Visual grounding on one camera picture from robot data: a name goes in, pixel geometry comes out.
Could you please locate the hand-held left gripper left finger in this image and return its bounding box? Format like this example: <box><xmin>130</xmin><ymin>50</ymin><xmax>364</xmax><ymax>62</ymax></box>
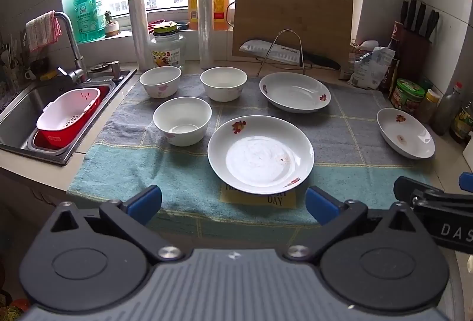
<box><xmin>50</xmin><ymin>185</ymin><xmax>185</xmax><ymax>264</ymax></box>

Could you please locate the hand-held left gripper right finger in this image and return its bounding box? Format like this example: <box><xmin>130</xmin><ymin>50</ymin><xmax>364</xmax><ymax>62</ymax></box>
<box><xmin>284</xmin><ymin>185</ymin><xmax>422</xmax><ymax>263</ymax></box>

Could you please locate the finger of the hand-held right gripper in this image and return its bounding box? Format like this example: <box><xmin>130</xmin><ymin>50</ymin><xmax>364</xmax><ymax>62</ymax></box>
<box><xmin>458</xmin><ymin>172</ymin><xmax>473</xmax><ymax>193</ymax></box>
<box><xmin>393</xmin><ymin>176</ymin><xmax>448</xmax><ymax>209</ymax></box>

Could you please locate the white floral plate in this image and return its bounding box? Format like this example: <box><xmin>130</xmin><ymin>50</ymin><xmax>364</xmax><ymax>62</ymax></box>
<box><xmin>207</xmin><ymin>116</ymin><xmax>315</xmax><ymax>195</ymax></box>
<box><xmin>376</xmin><ymin>108</ymin><xmax>436</xmax><ymax>160</ymax></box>
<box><xmin>259</xmin><ymin>72</ymin><xmax>332</xmax><ymax>114</ymax></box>

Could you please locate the white floral bowl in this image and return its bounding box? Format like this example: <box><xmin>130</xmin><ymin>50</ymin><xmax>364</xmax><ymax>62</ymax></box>
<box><xmin>200</xmin><ymin>67</ymin><xmax>248</xmax><ymax>102</ymax></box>
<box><xmin>139</xmin><ymin>66</ymin><xmax>182</xmax><ymax>99</ymax></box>
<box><xmin>153</xmin><ymin>97</ymin><xmax>212</xmax><ymax>147</ymax></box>

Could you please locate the blue grey checkered towel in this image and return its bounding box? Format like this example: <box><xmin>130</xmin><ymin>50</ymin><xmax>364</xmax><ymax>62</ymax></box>
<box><xmin>67</xmin><ymin>74</ymin><xmax>431</xmax><ymax>229</ymax></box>

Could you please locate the dark bottle yellow label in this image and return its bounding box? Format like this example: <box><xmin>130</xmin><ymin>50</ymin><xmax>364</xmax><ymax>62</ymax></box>
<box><xmin>449</xmin><ymin>102</ymin><xmax>473</xmax><ymax>144</ymax></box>

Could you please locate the glass bottle red cap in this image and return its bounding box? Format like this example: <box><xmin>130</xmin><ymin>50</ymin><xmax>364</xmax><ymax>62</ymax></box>
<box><xmin>432</xmin><ymin>82</ymin><xmax>464</xmax><ymax>136</ymax></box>

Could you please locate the yellow cap spice jar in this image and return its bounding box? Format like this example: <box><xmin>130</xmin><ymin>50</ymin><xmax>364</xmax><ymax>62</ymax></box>
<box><xmin>417</xmin><ymin>89</ymin><xmax>441</xmax><ymax>124</ymax></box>

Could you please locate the green lid sauce jar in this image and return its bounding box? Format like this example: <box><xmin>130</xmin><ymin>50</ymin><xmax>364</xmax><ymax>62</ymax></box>
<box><xmin>390</xmin><ymin>78</ymin><xmax>425</xmax><ymax>113</ymax></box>

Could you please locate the red and white colander basket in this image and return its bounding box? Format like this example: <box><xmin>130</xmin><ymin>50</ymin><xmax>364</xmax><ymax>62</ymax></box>
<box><xmin>33</xmin><ymin>82</ymin><xmax>116</xmax><ymax>149</ymax></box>

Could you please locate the white plastic colander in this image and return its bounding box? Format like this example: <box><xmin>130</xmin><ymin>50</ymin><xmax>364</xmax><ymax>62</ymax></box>
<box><xmin>36</xmin><ymin>87</ymin><xmax>101</xmax><ymax>130</ymax></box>

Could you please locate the brown knife block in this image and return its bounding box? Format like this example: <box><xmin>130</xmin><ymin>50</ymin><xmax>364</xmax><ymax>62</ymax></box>
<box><xmin>397</xmin><ymin>27</ymin><xmax>433</xmax><ymax>85</ymax></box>

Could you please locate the metal soap dispenser pump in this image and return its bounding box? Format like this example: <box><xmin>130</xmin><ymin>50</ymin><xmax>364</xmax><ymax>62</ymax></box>
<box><xmin>107</xmin><ymin>60</ymin><xmax>125</xmax><ymax>82</ymax></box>

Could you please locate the red white packet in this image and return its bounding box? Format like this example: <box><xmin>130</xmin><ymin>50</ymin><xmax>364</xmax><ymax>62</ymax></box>
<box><xmin>339</xmin><ymin>41</ymin><xmax>379</xmax><ymax>81</ymax></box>

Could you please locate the glass jar yellow green lid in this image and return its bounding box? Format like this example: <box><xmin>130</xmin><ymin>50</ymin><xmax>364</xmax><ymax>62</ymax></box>
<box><xmin>149</xmin><ymin>21</ymin><xmax>186</xmax><ymax>71</ymax></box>

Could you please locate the stainless steel sink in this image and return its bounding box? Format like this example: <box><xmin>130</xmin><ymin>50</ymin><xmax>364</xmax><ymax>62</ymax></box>
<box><xmin>0</xmin><ymin>70</ymin><xmax>138</xmax><ymax>166</ymax></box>

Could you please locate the small potted plant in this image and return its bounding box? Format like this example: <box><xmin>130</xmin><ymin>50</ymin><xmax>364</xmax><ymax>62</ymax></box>
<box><xmin>104</xmin><ymin>11</ymin><xmax>121</xmax><ymax>38</ymax></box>

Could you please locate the metal faucet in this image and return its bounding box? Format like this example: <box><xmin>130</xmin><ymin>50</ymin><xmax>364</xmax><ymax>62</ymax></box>
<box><xmin>40</xmin><ymin>11</ymin><xmax>91</xmax><ymax>83</ymax></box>

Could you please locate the tall clear plastic wrap roll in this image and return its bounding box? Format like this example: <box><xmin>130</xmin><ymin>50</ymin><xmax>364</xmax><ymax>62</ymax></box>
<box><xmin>197</xmin><ymin>0</ymin><xmax>215</xmax><ymax>70</ymax></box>

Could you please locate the cutlery holder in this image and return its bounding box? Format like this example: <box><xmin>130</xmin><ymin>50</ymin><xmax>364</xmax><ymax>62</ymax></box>
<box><xmin>0</xmin><ymin>35</ymin><xmax>30</xmax><ymax>93</ymax></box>

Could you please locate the green detergent bottle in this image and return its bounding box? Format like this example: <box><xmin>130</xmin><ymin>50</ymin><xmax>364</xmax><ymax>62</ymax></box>
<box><xmin>73</xmin><ymin>0</ymin><xmax>106</xmax><ymax>44</ymax></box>

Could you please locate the wooden cutting board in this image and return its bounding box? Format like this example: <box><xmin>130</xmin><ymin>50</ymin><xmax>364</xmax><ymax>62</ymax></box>
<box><xmin>231</xmin><ymin>0</ymin><xmax>354</xmax><ymax>72</ymax></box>

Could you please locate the pink white dish cloth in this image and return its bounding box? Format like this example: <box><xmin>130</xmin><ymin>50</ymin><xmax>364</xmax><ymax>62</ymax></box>
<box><xmin>25</xmin><ymin>11</ymin><xmax>63</xmax><ymax>53</ymax></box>

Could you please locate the steel cleaver black handle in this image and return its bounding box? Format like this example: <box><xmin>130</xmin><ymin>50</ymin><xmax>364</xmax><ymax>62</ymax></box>
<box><xmin>238</xmin><ymin>39</ymin><xmax>341</xmax><ymax>71</ymax></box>

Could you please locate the metal wire rack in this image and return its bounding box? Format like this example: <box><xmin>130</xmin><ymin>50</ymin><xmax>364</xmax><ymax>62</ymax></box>
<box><xmin>259</xmin><ymin>30</ymin><xmax>315</xmax><ymax>75</ymax></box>

